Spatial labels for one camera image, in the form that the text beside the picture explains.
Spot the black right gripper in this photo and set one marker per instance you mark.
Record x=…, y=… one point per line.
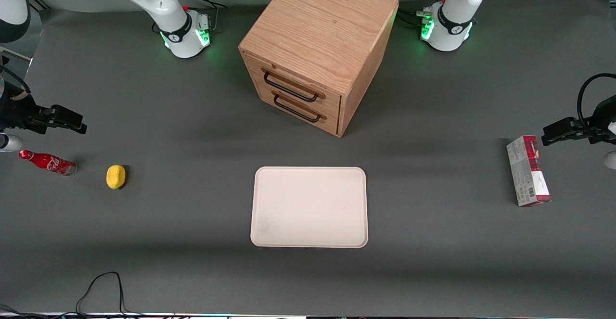
x=14, y=112

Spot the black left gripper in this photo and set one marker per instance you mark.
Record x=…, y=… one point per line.
x=602, y=119

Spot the red coke bottle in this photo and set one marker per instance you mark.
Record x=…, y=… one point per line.
x=48, y=163

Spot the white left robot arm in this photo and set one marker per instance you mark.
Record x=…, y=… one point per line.
x=457, y=1

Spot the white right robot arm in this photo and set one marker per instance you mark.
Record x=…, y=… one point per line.
x=159, y=1

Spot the cream rectangular tray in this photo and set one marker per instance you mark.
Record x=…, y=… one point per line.
x=309, y=207

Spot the red plaid cardboard box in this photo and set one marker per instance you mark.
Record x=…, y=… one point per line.
x=522, y=174

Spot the yellow lemon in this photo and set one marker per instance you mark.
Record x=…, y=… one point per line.
x=116, y=177

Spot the wooden drawer front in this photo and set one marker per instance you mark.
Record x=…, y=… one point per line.
x=332, y=122
x=332, y=102

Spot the wooden drawer cabinet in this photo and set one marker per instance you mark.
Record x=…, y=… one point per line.
x=327, y=20

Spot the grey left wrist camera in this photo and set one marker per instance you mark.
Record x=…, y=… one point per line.
x=611, y=160

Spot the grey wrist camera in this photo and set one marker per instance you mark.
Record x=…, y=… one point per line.
x=611, y=160
x=9, y=143

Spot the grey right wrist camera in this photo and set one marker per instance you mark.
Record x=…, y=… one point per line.
x=9, y=143

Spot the grey metal bracket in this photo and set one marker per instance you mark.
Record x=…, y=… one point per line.
x=17, y=54

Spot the black frame rail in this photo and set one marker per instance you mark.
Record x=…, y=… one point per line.
x=39, y=0

